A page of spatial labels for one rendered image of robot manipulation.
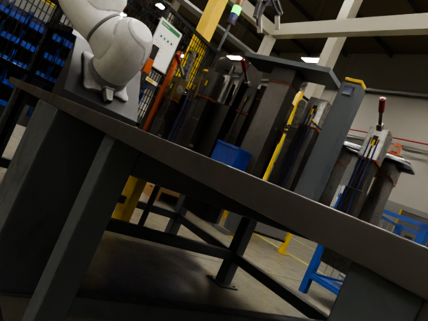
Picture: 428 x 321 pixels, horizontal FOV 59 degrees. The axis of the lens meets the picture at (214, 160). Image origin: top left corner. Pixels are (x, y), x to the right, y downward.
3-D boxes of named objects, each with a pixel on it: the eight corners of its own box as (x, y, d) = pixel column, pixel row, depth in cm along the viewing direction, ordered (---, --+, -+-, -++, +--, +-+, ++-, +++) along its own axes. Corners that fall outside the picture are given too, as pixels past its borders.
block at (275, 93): (258, 184, 145) (304, 78, 146) (248, 180, 139) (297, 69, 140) (237, 175, 151) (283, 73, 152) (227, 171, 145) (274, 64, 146)
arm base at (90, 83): (82, 97, 134) (89, 88, 131) (81, 51, 145) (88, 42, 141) (127, 111, 146) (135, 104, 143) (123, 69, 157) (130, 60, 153)
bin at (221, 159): (243, 178, 139) (253, 155, 139) (230, 171, 130) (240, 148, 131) (220, 167, 145) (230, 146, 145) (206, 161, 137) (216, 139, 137)
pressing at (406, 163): (416, 178, 154) (417, 174, 154) (410, 164, 136) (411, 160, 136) (181, 101, 235) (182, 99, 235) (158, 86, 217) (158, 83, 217)
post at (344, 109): (316, 209, 131) (366, 93, 132) (309, 206, 125) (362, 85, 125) (297, 201, 135) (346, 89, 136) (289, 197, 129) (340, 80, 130)
